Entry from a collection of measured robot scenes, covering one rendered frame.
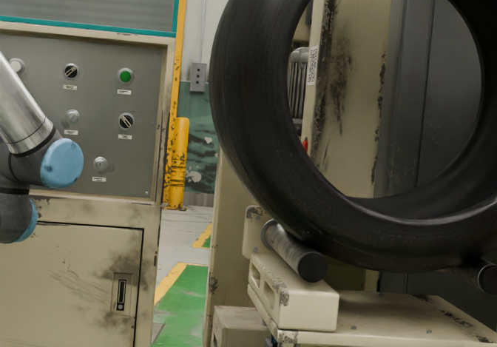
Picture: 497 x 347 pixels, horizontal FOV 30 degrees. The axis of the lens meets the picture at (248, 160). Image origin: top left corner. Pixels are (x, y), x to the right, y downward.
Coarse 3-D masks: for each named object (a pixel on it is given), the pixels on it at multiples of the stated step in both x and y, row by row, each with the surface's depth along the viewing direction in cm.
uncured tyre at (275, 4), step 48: (240, 0) 136; (288, 0) 133; (480, 0) 165; (240, 48) 135; (288, 48) 133; (480, 48) 168; (240, 96) 135; (240, 144) 137; (288, 144) 134; (480, 144) 167; (288, 192) 135; (336, 192) 135; (432, 192) 167; (480, 192) 165; (336, 240) 138; (384, 240) 137; (432, 240) 138; (480, 240) 139
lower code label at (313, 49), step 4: (312, 48) 180; (316, 48) 176; (312, 52) 180; (316, 52) 176; (312, 56) 180; (316, 56) 176; (312, 60) 179; (316, 60) 176; (312, 64) 179; (316, 64) 175; (308, 68) 182; (312, 68) 179; (308, 72) 182; (312, 72) 178; (308, 76) 182; (312, 76) 178; (308, 80) 181; (312, 80) 178; (308, 84) 181; (312, 84) 177
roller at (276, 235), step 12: (276, 228) 165; (276, 240) 158; (288, 240) 151; (300, 240) 149; (288, 252) 146; (300, 252) 140; (312, 252) 137; (288, 264) 147; (300, 264) 137; (312, 264) 137; (324, 264) 137; (300, 276) 137; (312, 276) 137; (324, 276) 137
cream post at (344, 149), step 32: (320, 0) 176; (352, 0) 172; (384, 0) 173; (320, 32) 174; (352, 32) 173; (384, 32) 174; (320, 64) 173; (352, 64) 173; (384, 64) 174; (320, 96) 173; (352, 96) 174; (320, 128) 173; (352, 128) 174; (320, 160) 174; (352, 160) 174; (352, 192) 175; (352, 288) 176
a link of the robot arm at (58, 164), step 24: (0, 72) 156; (0, 96) 157; (24, 96) 160; (0, 120) 159; (24, 120) 160; (48, 120) 166; (24, 144) 162; (48, 144) 164; (72, 144) 167; (24, 168) 166; (48, 168) 163; (72, 168) 167
